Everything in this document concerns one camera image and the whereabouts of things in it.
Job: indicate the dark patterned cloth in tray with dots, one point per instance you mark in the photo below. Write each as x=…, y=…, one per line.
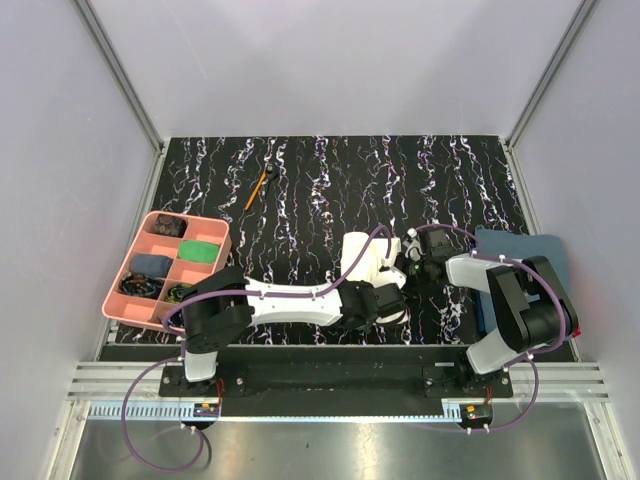
x=169, y=225

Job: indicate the white cloth napkin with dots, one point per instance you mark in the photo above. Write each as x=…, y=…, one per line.
x=363, y=264

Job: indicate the green cloth in tray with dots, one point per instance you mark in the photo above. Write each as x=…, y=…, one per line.
x=198, y=251

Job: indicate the blue folded cloth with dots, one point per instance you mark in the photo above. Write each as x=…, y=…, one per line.
x=516, y=246

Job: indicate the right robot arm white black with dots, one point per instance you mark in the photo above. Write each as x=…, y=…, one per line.
x=531, y=306

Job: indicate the black handled utensil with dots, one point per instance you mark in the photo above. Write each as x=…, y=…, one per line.
x=270, y=173

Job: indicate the pink compartment tray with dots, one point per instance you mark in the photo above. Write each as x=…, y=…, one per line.
x=169, y=250

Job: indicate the magenta cloth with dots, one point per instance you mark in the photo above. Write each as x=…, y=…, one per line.
x=577, y=331

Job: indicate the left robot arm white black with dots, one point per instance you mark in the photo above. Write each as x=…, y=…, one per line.
x=217, y=310

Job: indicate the orange handled utensil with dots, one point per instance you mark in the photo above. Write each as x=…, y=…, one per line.
x=256, y=191

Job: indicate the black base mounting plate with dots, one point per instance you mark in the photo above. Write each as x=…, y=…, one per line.
x=339, y=381

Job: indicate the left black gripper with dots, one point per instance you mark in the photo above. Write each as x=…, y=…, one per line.
x=363, y=286

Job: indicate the grey blue cloth in tray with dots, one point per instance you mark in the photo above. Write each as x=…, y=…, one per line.
x=151, y=265

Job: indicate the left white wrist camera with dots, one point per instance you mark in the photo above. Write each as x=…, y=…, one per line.
x=391, y=275

